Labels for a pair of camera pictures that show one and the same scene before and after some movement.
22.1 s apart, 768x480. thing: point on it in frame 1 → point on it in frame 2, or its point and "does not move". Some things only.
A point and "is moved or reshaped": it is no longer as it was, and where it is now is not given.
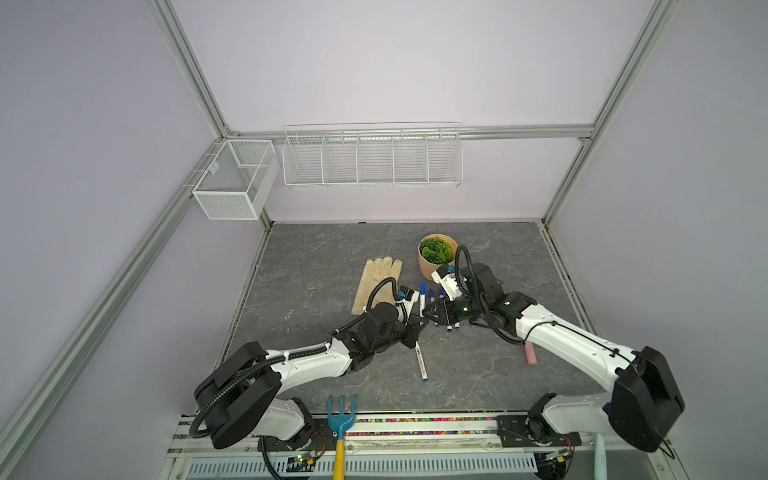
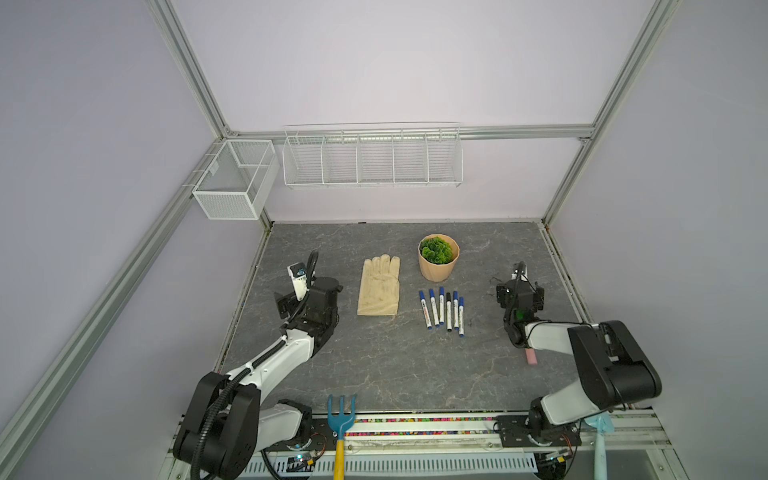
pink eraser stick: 530,353 does not move
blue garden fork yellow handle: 341,423 does not move
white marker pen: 422,297 is moved or reshaped
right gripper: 443,309 → 539,300
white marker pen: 421,363 is moved or reshaped
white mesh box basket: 238,180 does not move
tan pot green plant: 434,251 does not move
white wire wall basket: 373,155 does not move
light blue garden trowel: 600,462 does not move
